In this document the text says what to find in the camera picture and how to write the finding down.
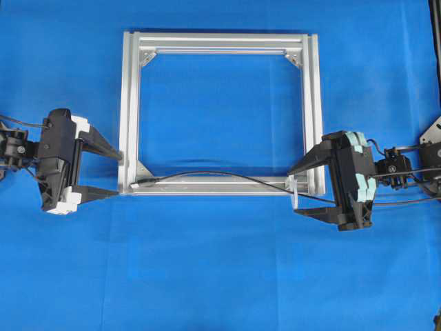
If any black teal-trimmed gripper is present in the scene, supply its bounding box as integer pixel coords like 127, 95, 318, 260
287, 131, 376, 231

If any black white-railed gripper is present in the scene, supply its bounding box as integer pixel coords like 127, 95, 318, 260
36, 108, 123, 215

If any thin black wire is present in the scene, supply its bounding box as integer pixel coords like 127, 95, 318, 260
130, 170, 441, 207

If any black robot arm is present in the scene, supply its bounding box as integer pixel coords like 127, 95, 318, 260
289, 131, 440, 231
1, 108, 122, 215

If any blue cloth mat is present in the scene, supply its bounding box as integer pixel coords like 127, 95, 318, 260
1, 1, 440, 330

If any white string loop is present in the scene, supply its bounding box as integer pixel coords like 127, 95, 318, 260
285, 173, 300, 210

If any grey metal base plate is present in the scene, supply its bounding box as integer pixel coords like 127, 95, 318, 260
418, 115, 441, 203

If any silver aluminium extrusion frame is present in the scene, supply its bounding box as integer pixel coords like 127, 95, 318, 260
118, 32, 326, 196

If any black vertical post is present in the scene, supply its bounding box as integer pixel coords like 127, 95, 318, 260
428, 0, 440, 65

